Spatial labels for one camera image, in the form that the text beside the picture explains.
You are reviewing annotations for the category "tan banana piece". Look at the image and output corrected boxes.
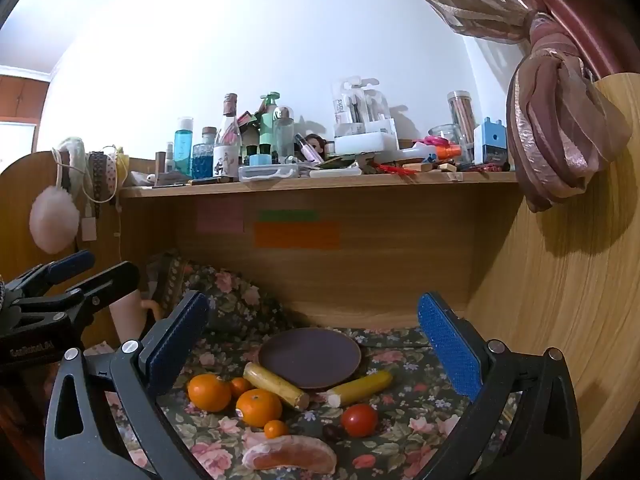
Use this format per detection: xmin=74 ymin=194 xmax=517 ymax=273
xmin=243 ymin=361 xmax=311 ymax=410

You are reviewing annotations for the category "blue pencil sharpener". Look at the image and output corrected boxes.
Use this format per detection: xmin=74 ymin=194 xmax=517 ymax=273
xmin=473 ymin=117 xmax=509 ymax=166

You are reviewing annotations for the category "white bottle orange cap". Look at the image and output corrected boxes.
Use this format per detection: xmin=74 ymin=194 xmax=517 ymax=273
xmin=400 ymin=142 xmax=463 ymax=163

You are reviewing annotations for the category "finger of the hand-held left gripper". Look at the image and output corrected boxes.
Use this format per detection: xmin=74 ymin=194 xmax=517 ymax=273
xmin=2 ymin=249 xmax=96 ymax=306
xmin=12 ymin=261 xmax=141 ymax=335

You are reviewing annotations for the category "yellow banana piece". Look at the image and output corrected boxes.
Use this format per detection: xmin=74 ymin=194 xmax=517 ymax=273
xmin=326 ymin=370 xmax=394 ymax=408

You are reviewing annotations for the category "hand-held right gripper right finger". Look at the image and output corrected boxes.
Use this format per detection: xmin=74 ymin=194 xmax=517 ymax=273
xmin=417 ymin=291 xmax=586 ymax=480

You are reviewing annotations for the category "wooden wardrobe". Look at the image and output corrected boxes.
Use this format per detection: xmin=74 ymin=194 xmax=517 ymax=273
xmin=0 ymin=66 xmax=51 ymax=126

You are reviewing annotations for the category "clear blister pack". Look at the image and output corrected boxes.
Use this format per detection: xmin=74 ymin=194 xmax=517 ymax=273
xmin=331 ymin=76 xmax=396 ymax=138

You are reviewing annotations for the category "pink powder puff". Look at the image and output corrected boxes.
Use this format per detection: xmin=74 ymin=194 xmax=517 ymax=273
xmin=29 ymin=186 xmax=81 ymax=255

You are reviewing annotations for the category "dark floral cloth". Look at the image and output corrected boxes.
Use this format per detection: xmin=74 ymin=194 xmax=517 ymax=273
xmin=85 ymin=249 xmax=526 ymax=480

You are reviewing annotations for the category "clear flat plastic box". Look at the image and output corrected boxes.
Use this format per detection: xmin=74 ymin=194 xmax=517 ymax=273
xmin=238 ymin=162 xmax=307 ymax=182

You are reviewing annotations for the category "short glass jar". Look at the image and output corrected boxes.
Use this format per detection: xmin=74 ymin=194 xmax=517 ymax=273
xmin=429 ymin=125 xmax=461 ymax=148

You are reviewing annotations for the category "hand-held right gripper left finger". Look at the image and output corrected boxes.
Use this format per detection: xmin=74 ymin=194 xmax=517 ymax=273
xmin=44 ymin=289 xmax=211 ymax=480

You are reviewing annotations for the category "pink sticky note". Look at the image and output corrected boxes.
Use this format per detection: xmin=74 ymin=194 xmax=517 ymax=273
xmin=196 ymin=199 xmax=245 ymax=233

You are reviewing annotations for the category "white fluffy headband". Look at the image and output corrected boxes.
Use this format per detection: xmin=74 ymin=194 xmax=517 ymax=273
xmin=52 ymin=136 xmax=90 ymax=196

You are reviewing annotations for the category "large orange with sticker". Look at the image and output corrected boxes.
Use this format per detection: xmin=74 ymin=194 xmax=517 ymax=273
xmin=235 ymin=388 xmax=284 ymax=428

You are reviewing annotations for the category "tall clear illustrated bottle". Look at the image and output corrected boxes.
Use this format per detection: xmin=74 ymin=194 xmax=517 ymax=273
xmin=214 ymin=93 xmax=243 ymax=183

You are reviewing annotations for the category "green pump bottle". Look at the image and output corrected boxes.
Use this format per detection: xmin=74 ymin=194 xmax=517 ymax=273
xmin=257 ymin=92 xmax=281 ymax=156

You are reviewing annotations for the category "small pink paper house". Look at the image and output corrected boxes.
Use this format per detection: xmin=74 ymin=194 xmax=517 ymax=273
xmin=235 ymin=110 xmax=261 ymax=146

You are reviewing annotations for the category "large plain orange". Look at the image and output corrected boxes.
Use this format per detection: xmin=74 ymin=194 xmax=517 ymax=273
xmin=187 ymin=373 xmax=233 ymax=413

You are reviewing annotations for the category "clear jar of sticks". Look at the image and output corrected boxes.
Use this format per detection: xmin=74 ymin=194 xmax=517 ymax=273
xmin=446 ymin=91 xmax=476 ymax=163

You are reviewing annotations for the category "blue glass bottle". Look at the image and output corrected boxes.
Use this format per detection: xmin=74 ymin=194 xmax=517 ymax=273
xmin=192 ymin=127 xmax=217 ymax=179

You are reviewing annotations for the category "red tomato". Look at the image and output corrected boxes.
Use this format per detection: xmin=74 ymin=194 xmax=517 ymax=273
xmin=341 ymin=403 xmax=379 ymax=437

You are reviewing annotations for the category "green sticky note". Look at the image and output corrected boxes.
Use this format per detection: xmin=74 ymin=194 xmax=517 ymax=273
xmin=258 ymin=209 xmax=320 ymax=222

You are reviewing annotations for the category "brown round plate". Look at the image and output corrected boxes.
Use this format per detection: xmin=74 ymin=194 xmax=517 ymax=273
xmin=257 ymin=327 xmax=363 ymax=392

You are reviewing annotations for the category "clear plastic bottle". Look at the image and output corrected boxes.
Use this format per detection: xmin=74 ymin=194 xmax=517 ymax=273
xmin=274 ymin=106 xmax=295 ymax=163

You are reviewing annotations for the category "patterned headband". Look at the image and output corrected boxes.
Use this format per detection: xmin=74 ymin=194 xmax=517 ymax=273
xmin=87 ymin=150 xmax=118 ymax=203

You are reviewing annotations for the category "white storage box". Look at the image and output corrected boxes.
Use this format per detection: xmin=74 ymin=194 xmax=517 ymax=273
xmin=334 ymin=131 xmax=399 ymax=157

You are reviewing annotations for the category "orange sticky note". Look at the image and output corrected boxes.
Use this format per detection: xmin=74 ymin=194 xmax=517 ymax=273
xmin=254 ymin=221 xmax=342 ymax=250

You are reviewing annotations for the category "pink tied curtain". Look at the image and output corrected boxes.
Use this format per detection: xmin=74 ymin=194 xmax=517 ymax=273
xmin=387 ymin=0 xmax=640 ymax=213

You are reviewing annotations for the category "blue liquid bottle white cap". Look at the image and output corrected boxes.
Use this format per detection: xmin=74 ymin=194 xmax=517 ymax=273
xmin=175 ymin=117 xmax=194 ymax=178

